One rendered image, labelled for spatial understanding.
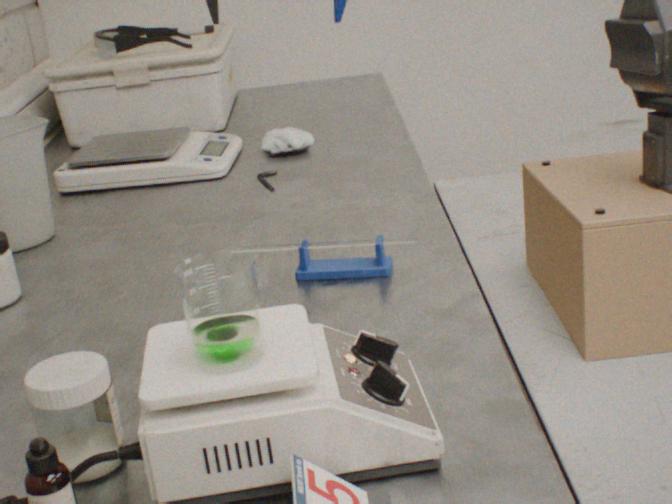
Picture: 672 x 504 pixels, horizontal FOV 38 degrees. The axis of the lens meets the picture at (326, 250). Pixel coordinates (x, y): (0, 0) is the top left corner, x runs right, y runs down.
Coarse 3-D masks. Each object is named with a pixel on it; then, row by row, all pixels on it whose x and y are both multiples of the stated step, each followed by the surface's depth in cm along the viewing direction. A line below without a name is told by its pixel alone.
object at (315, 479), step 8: (304, 464) 63; (304, 472) 62; (312, 472) 62; (320, 472) 63; (312, 480) 61; (320, 480) 62; (328, 480) 63; (336, 480) 63; (312, 488) 61; (320, 488) 61; (328, 488) 62; (336, 488) 62; (344, 488) 63; (352, 488) 64; (312, 496) 60; (320, 496) 60; (328, 496) 61; (336, 496) 61; (344, 496) 62; (352, 496) 63; (360, 496) 63
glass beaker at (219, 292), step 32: (192, 256) 66; (224, 256) 66; (256, 256) 64; (192, 288) 62; (224, 288) 62; (256, 288) 65; (192, 320) 64; (224, 320) 63; (256, 320) 64; (192, 352) 65; (224, 352) 64; (256, 352) 65
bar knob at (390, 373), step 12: (372, 372) 68; (384, 372) 67; (396, 372) 67; (372, 384) 67; (384, 384) 67; (396, 384) 66; (408, 384) 66; (372, 396) 66; (384, 396) 66; (396, 396) 66
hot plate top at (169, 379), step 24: (264, 312) 73; (288, 312) 72; (168, 336) 71; (264, 336) 69; (288, 336) 69; (144, 360) 68; (168, 360) 67; (192, 360) 67; (264, 360) 66; (288, 360) 65; (312, 360) 65; (144, 384) 64; (168, 384) 64; (192, 384) 64; (216, 384) 63; (240, 384) 63; (264, 384) 63; (288, 384) 63; (144, 408) 63
